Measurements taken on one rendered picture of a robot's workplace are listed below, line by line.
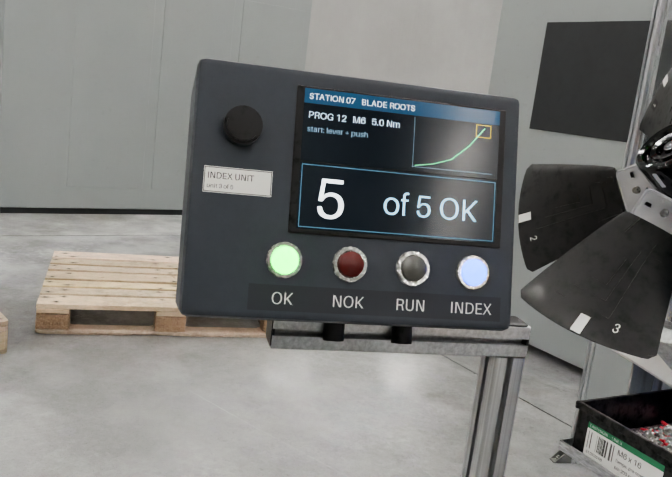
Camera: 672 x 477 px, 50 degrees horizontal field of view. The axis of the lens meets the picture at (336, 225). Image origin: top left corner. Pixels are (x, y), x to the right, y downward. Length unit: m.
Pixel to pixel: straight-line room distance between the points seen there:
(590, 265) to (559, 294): 0.07
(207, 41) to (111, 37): 0.82
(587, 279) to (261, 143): 0.76
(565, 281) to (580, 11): 2.83
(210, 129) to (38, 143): 5.64
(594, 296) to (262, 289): 0.74
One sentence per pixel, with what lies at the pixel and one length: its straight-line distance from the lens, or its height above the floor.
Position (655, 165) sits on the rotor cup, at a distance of 1.28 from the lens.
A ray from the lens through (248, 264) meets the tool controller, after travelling 0.53.
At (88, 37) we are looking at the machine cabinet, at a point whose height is 1.42.
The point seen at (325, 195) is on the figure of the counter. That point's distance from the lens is 0.54.
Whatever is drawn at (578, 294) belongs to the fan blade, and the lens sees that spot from 1.19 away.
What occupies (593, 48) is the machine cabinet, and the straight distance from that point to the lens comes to 3.83.
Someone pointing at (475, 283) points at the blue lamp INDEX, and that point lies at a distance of 0.58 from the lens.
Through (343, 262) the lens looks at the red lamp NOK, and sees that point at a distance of 0.54.
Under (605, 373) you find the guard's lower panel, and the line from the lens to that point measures 2.76.
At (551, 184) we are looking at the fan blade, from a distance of 1.48.
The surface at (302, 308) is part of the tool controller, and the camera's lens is 0.54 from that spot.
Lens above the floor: 1.24
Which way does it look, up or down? 10 degrees down
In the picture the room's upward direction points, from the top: 7 degrees clockwise
